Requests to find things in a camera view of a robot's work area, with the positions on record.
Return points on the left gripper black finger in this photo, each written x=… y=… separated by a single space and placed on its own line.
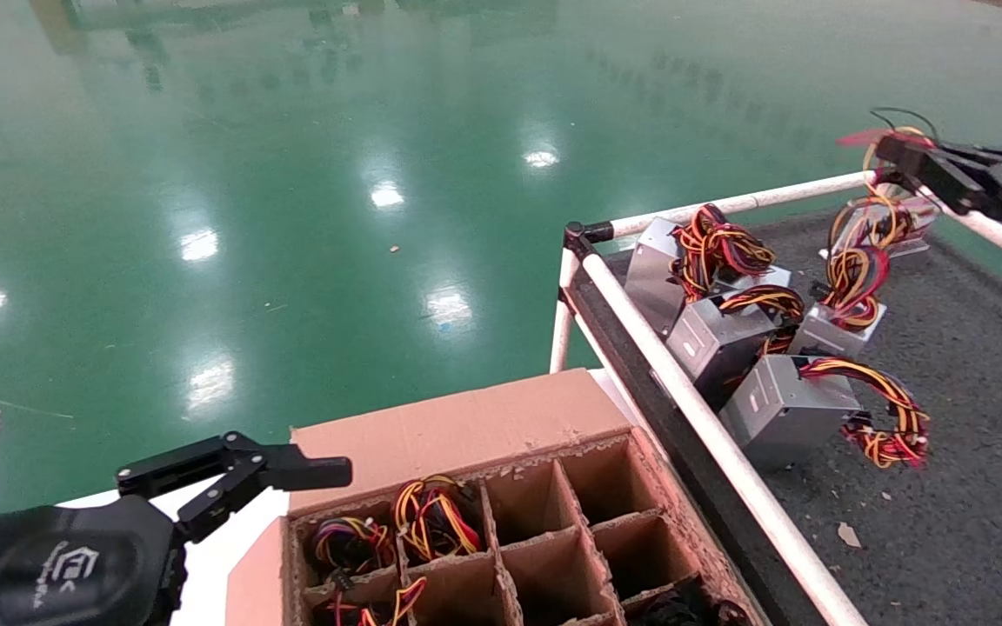
x=301 y=471

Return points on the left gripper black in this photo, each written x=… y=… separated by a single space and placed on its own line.
x=57 y=565

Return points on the cardboard box with dividers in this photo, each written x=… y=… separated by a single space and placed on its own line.
x=449 y=435

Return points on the white label sign card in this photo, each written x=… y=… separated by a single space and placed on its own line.
x=849 y=228

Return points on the white pipe table leg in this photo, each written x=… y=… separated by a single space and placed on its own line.
x=562 y=330

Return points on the black pipe corner joint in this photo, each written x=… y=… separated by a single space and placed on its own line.
x=584 y=235

